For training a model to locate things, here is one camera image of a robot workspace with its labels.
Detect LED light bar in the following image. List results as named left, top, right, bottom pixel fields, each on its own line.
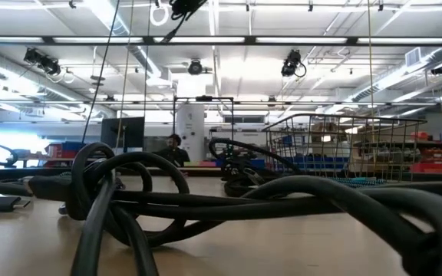
left=0, top=34, right=442, bottom=47

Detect long black taut cable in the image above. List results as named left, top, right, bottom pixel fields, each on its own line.
left=80, top=0, right=121, bottom=146

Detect teal braided USB-C cable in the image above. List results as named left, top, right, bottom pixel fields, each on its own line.
left=326, top=176, right=388, bottom=189

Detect black rig camera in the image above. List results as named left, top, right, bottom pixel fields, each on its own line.
left=23, top=47, right=61, bottom=77
left=280, top=48, right=307, bottom=78

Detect yellow hanging power cord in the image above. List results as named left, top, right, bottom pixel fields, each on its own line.
left=365, top=0, right=377, bottom=173

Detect red and blue bins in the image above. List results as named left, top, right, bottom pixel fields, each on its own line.
left=44, top=140, right=87, bottom=169

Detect blue storage bins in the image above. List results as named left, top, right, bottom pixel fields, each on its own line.
left=274, top=155, right=351, bottom=172

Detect white cable ring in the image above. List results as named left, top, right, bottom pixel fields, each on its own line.
left=149, top=2, right=170, bottom=28

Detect black USB-C cable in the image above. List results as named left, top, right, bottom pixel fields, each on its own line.
left=208, top=137, right=302, bottom=199
left=28, top=141, right=442, bottom=276

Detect white cylindrical tank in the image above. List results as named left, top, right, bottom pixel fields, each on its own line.
left=176, top=103, right=206, bottom=162

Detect gold wire basket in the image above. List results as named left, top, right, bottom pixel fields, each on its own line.
left=262, top=113, right=428, bottom=184

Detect yellow hanging rope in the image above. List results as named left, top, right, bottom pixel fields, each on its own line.
left=114, top=0, right=135, bottom=151

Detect red storage bins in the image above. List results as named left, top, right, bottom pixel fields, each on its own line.
left=408, top=130, right=442, bottom=174

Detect black computer monitor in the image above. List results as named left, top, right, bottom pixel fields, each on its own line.
left=100, top=116, right=146, bottom=150

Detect person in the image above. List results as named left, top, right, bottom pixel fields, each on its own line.
left=154, top=133, right=191, bottom=169

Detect black device with cable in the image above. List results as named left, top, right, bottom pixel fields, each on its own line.
left=161, top=0, right=209, bottom=44

